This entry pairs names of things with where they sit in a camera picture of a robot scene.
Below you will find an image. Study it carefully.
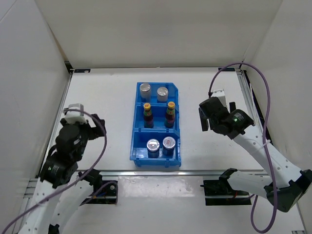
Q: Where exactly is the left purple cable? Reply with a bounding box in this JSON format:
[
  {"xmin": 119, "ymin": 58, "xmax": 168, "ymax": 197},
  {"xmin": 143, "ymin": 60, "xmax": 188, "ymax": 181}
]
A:
[{"xmin": 0, "ymin": 109, "xmax": 117, "ymax": 234}]

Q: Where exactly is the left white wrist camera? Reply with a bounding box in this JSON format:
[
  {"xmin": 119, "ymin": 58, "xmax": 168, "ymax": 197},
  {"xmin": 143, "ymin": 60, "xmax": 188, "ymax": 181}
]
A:
[{"xmin": 63, "ymin": 103, "xmax": 87, "ymax": 124}]

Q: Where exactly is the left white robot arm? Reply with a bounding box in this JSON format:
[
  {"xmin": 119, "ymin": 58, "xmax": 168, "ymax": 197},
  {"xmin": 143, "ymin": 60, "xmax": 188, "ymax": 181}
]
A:
[{"xmin": 19, "ymin": 108, "xmax": 107, "ymax": 234}]

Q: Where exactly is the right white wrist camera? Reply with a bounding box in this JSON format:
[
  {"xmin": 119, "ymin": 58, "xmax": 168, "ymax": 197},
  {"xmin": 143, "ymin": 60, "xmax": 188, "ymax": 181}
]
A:
[{"xmin": 212, "ymin": 89, "xmax": 227, "ymax": 107}]

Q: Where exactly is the silver can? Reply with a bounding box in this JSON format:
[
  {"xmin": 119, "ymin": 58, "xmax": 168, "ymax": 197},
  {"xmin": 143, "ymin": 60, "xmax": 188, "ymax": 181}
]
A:
[
  {"xmin": 139, "ymin": 83, "xmax": 151, "ymax": 102},
  {"xmin": 157, "ymin": 86, "xmax": 169, "ymax": 102}
]

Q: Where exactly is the aluminium table frame rail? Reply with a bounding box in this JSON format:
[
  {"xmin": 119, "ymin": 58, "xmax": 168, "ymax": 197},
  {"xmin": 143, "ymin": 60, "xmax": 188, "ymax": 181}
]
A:
[{"xmin": 237, "ymin": 69, "xmax": 280, "ymax": 176}]

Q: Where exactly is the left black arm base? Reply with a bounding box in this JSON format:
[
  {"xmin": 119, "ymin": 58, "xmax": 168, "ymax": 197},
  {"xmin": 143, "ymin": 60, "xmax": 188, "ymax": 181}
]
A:
[{"xmin": 81, "ymin": 180, "xmax": 118, "ymax": 206}]

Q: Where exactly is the sauce bottle yellow cap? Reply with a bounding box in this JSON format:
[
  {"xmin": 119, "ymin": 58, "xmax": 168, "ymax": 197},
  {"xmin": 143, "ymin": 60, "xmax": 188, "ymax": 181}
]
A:
[
  {"xmin": 164, "ymin": 101, "xmax": 176, "ymax": 128},
  {"xmin": 143, "ymin": 103, "xmax": 154, "ymax": 128}
]

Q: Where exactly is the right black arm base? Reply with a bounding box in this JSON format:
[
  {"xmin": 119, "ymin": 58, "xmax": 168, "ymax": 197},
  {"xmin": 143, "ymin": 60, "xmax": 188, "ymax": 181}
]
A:
[{"xmin": 200, "ymin": 180, "xmax": 252, "ymax": 206}]

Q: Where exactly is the blue plastic divided bin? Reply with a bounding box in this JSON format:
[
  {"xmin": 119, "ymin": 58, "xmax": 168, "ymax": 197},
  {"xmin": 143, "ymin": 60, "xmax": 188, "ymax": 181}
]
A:
[{"xmin": 130, "ymin": 82, "xmax": 181, "ymax": 168}]

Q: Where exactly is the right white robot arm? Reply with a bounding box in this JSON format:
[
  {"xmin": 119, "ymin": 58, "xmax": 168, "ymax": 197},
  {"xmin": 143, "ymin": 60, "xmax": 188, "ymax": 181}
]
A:
[{"xmin": 199, "ymin": 97, "xmax": 312, "ymax": 213}]

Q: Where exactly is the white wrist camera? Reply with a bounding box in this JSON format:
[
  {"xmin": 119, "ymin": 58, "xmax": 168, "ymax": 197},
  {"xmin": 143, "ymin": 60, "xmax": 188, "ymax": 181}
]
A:
[
  {"xmin": 212, "ymin": 89, "xmax": 227, "ymax": 107},
  {"xmin": 63, "ymin": 103, "xmax": 87, "ymax": 124}
]

